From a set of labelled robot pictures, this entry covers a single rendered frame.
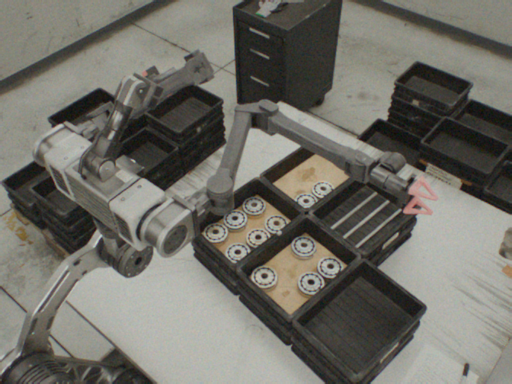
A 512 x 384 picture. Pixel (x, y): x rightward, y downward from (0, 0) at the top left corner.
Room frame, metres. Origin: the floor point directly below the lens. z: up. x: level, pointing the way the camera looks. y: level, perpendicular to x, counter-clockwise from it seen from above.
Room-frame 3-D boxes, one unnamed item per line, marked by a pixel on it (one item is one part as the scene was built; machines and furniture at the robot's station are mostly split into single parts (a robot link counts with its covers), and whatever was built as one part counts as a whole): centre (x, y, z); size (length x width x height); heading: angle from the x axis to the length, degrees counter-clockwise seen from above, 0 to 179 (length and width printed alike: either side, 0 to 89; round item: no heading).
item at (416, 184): (1.01, -0.48, 1.47); 0.09 x 0.07 x 0.07; 48
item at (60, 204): (1.94, 0.94, 0.37); 0.40 x 0.30 x 0.45; 139
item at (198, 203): (0.99, 0.18, 1.45); 0.09 x 0.08 x 0.12; 49
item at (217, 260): (1.39, 0.04, 0.87); 0.40 x 0.30 x 0.11; 132
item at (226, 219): (1.44, 0.09, 0.86); 0.10 x 0.10 x 0.01
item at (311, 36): (3.24, -0.24, 0.45); 0.60 x 0.45 x 0.90; 139
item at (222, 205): (1.04, 0.11, 1.44); 0.10 x 0.09 x 0.05; 139
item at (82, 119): (2.51, 0.98, 0.37); 0.40 x 0.30 x 0.45; 139
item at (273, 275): (1.15, -0.03, 0.86); 0.10 x 0.10 x 0.01
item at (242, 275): (1.16, -0.16, 0.92); 0.40 x 0.30 x 0.02; 132
